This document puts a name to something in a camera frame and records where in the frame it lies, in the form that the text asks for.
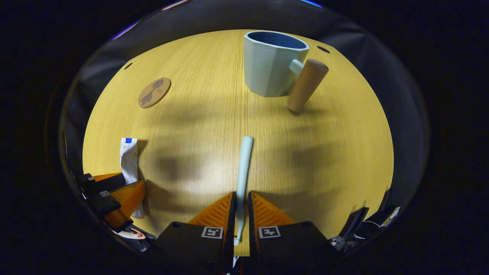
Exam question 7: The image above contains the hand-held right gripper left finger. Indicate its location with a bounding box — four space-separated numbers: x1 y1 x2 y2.
155 192 236 268

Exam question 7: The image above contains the wooden desktop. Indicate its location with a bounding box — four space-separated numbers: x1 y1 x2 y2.
82 29 395 257

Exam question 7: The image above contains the pale green toothbrush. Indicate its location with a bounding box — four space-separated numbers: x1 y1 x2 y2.
234 136 254 246

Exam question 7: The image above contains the pale green cup wooden handle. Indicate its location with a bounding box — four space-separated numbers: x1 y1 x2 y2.
243 31 329 112

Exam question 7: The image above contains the round brown coaster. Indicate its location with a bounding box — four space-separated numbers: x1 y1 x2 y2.
138 78 172 109

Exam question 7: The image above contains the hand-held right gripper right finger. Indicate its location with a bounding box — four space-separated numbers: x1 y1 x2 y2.
248 191 337 268

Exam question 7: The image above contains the dark unclear object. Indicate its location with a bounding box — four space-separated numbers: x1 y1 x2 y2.
330 189 402 249

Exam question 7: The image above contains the white toothpaste tube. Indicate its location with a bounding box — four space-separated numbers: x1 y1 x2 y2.
120 137 146 219

